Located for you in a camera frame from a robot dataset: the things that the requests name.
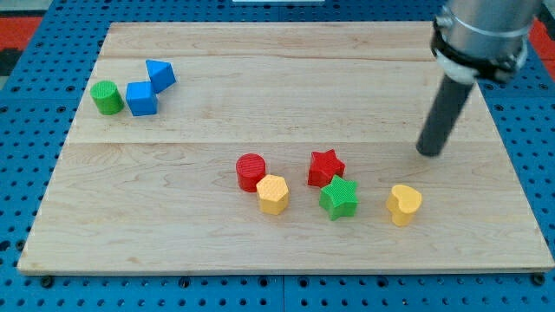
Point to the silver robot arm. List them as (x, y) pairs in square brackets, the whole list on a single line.
[(483, 39)]

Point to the red star block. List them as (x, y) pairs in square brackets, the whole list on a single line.
[(323, 167)]

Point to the green star block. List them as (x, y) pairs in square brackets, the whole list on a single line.
[(339, 198)]

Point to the yellow heart block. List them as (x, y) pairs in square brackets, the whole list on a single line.
[(403, 202)]

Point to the red cylinder block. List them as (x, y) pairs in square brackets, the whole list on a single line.
[(250, 169)]

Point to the yellow hexagon block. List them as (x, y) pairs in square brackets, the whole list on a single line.
[(273, 194)]

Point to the wooden board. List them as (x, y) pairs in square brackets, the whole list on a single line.
[(159, 195)]

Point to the blue triangular prism block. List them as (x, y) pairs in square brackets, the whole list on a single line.
[(161, 75)]

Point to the blue cube block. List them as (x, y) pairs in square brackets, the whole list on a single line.
[(141, 99)]

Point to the green cylinder block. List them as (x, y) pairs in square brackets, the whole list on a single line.
[(106, 97)]

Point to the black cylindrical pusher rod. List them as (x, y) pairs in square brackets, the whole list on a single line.
[(448, 103)]

